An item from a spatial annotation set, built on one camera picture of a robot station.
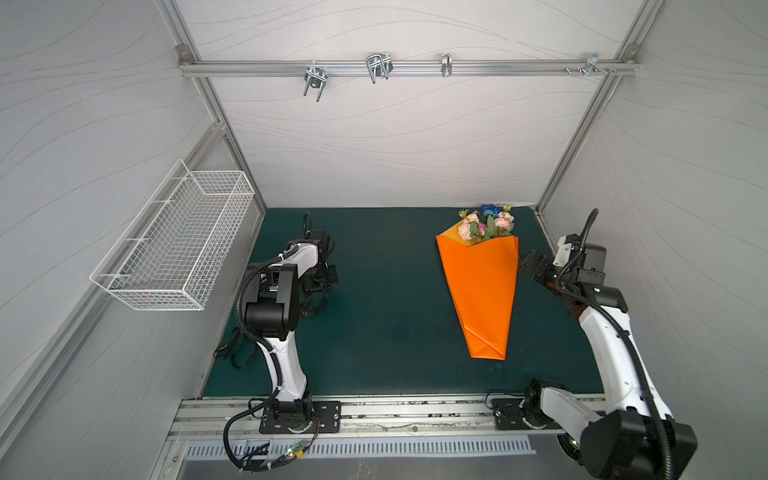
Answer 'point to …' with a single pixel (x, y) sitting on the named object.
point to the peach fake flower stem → (464, 229)
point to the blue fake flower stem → (491, 209)
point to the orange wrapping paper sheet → (481, 276)
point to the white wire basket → (172, 251)
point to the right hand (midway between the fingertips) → (541, 258)
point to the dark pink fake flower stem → (481, 227)
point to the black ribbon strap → (228, 348)
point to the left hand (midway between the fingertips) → (334, 283)
